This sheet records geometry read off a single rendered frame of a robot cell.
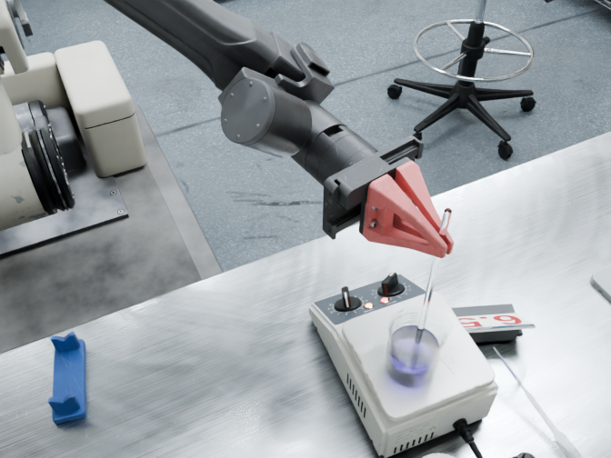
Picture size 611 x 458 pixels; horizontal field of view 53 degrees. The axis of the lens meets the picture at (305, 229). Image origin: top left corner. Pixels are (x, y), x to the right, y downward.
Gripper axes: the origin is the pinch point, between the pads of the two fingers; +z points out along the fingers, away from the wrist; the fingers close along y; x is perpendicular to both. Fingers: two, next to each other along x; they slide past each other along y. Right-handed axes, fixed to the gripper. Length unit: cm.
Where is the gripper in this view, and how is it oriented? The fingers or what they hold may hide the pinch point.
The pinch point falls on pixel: (441, 244)
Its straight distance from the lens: 51.3
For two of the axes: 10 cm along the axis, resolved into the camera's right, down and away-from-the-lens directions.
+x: 0.0, 6.8, 7.3
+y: 8.0, -4.4, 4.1
